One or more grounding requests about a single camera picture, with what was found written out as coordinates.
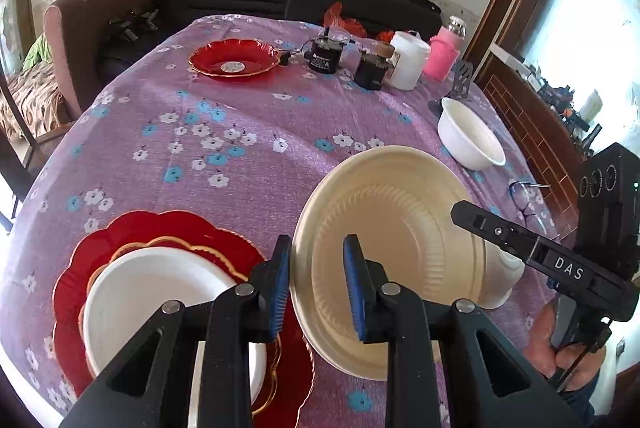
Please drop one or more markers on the black metal equipment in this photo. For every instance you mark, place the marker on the black metal equipment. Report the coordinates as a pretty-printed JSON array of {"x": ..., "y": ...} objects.
[{"x": 132, "y": 25}]

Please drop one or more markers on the green cloth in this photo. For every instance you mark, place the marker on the green cloth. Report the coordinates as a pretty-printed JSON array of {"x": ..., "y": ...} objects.
[{"x": 37, "y": 50}]

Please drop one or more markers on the grey metal bracket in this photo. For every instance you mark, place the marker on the grey metal bracket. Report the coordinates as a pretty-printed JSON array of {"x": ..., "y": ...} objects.
[{"x": 462, "y": 80}]

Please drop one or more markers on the cork lidded jar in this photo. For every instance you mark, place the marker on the cork lidded jar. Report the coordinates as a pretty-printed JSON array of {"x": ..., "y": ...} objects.
[{"x": 386, "y": 50}]

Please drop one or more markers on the white disposable plate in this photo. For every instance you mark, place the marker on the white disposable plate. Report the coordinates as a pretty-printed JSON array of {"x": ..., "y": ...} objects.
[{"x": 150, "y": 293}]

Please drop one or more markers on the dark wooden bed frame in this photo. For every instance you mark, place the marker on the dark wooden bed frame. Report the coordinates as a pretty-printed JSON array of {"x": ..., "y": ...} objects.
[{"x": 20, "y": 142}]

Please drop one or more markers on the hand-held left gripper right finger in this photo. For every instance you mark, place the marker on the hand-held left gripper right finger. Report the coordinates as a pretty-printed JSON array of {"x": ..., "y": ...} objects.
[{"x": 352, "y": 288}]

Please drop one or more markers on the black cylindrical motor device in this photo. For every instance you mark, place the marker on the black cylindrical motor device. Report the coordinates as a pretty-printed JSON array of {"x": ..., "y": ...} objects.
[{"x": 324, "y": 55}]

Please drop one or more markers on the black jar with wooden lid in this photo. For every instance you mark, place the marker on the black jar with wooden lid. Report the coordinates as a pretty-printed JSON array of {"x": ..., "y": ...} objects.
[{"x": 372, "y": 70}]

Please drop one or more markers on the cream disposable plate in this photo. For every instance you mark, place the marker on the cream disposable plate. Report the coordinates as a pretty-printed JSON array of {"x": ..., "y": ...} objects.
[{"x": 400, "y": 218}]

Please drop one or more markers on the person's right hand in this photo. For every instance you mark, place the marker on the person's right hand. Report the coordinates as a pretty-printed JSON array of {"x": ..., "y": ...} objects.
[{"x": 540, "y": 343}]

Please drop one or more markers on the white plastic jar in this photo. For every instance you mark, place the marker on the white plastic jar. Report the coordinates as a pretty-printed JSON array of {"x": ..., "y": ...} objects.
[{"x": 410, "y": 60}]

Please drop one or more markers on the red plastic bag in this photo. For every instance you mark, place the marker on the red plastic bag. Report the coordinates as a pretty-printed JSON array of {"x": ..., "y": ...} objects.
[{"x": 345, "y": 22}]

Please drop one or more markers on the red gold-rimmed glass plate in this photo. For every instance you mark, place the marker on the red gold-rimmed glass plate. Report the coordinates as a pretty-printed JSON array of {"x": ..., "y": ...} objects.
[{"x": 235, "y": 57}]

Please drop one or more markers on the large red scalloped plate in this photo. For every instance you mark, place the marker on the large red scalloped plate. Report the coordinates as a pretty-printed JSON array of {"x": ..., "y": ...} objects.
[{"x": 150, "y": 228}]

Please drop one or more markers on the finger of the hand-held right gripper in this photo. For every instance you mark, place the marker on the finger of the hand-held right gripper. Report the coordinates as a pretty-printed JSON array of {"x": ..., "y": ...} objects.
[{"x": 490, "y": 228}]

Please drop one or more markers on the eyeglasses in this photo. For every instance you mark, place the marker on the eyeglasses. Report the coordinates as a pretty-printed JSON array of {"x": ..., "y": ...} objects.
[{"x": 513, "y": 190}]

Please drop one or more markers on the brown patterned blanket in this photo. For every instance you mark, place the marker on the brown patterned blanket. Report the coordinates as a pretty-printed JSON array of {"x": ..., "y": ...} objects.
[{"x": 30, "y": 97}]

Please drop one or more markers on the brown armchair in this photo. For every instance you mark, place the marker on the brown armchair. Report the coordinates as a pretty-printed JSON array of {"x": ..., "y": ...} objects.
[{"x": 75, "y": 27}]

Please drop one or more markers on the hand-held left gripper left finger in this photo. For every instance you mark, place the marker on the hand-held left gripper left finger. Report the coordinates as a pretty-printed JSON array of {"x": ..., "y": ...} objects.
[{"x": 280, "y": 288}]

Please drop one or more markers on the white bottle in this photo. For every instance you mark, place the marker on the white bottle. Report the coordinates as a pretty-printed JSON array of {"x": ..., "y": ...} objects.
[{"x": 591, "y": 105}]

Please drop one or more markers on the pink sleeved bottle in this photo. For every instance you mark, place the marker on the pink sleeved bottle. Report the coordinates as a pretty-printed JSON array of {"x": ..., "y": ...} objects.
[{"x": 442, "y": 55}]

